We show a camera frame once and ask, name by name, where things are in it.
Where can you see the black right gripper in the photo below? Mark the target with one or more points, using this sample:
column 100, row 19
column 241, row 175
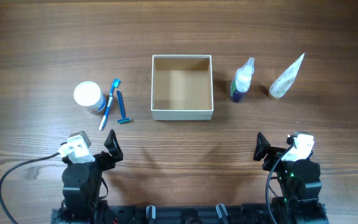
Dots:
column 262, row 147

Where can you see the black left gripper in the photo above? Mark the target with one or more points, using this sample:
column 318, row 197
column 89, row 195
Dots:
column 109, row 162

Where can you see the cotton swab tub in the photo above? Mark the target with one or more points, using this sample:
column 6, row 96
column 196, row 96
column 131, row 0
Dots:
column 89, row 95

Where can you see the white leaf-print tube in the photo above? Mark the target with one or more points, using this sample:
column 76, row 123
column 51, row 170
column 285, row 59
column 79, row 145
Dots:
column 283, row 83

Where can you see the clear spray bottle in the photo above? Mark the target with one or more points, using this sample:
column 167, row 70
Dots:
column 242, row 80

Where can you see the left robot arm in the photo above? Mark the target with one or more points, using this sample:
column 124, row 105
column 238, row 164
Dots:
column 82, row 180

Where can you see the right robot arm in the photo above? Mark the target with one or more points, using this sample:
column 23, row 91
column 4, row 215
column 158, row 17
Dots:
column 293, row 184

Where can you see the blue disposable razor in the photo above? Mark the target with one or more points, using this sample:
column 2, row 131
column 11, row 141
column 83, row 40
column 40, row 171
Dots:
column 124, row 118

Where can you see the blue white toothbrush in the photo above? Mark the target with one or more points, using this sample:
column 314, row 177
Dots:
column 116, row 82

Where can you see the white cardboard box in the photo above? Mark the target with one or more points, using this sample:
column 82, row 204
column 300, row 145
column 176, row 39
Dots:
column 182, row 87

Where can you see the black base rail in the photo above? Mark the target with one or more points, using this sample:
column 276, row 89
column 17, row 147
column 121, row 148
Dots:
column 245, row 214

